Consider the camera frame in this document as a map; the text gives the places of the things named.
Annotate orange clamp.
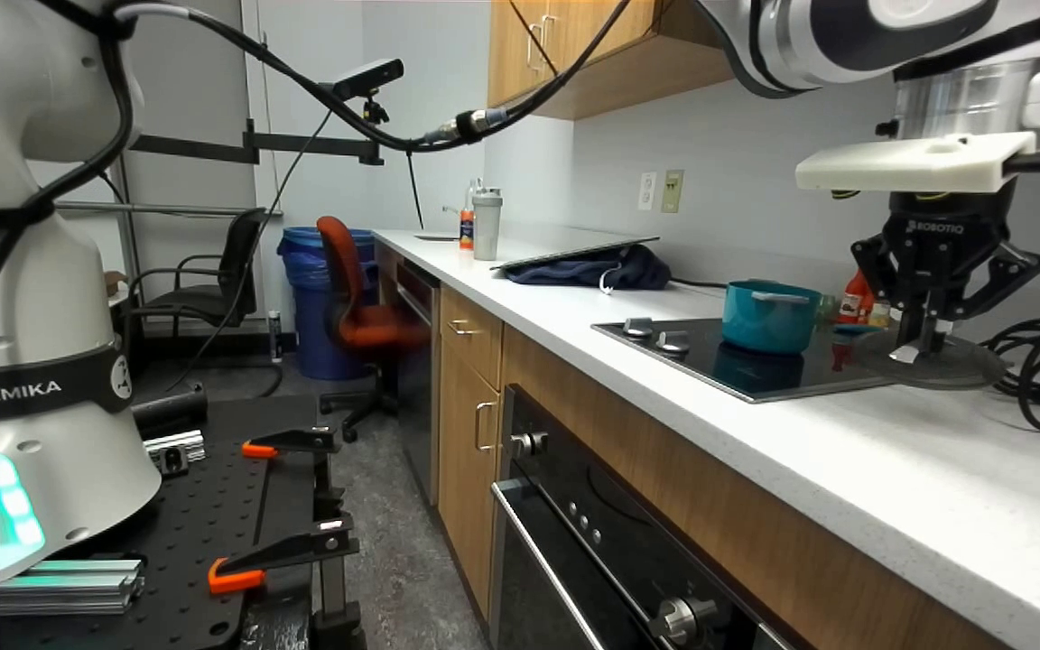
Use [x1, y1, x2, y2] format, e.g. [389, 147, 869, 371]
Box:
[205, 519, 356, 595]
[239, 427, 336, 463]

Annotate orange clamp far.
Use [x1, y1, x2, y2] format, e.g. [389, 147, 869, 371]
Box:
[239, 427, 336, 463]

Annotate orange office chair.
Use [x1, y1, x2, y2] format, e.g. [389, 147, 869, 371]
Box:
[318, 215, 430, 442]

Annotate dark blue cloth bag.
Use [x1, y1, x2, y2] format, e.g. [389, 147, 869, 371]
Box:
[502, 242, 671, 288]

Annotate black camera on stand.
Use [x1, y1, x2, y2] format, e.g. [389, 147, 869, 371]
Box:
[318, 58, 403, 102]

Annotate wooden lower cabinets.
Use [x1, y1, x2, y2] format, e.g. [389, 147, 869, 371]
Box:
[434, 288, 1002, 650]

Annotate black office chair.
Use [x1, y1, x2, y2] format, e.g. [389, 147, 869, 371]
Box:
[128, 211, 271, 360]

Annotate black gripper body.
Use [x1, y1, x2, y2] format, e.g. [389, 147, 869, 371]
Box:
[851, 185, 1040, 322]

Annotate teal cooking pot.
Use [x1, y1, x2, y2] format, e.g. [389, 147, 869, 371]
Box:
[724, 277, 821, 354]

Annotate red sauce bottle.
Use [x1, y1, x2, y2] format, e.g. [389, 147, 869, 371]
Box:
[837, 274, 879, 324]

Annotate orange clamp near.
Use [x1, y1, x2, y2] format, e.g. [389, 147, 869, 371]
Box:
[205, 519, 356, 595]

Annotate blue trash bin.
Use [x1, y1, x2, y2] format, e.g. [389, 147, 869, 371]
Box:
[277, 229, 360, 381]

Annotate wall power outlet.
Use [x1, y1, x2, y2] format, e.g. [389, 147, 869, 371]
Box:
[660, 168, 686, 214]

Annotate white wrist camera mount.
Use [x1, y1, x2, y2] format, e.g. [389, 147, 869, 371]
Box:
[795, 131, 1038, 194]

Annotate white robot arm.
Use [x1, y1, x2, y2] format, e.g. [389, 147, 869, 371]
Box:
[0, 0, 1040, 381]

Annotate wooden upper cabinet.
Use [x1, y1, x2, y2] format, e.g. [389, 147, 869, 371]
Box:
[489, 0, 730, 120]

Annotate black built-in oven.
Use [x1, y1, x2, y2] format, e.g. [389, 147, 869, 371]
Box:
[491, 386, 808, 650]

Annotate black glass cooktop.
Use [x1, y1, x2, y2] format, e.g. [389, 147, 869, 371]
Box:
[598, 316, 897, 401]

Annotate silver stove knob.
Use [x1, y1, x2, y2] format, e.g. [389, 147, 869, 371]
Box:
[657, 333, 694, 359]
[621, 316, 654, 339]

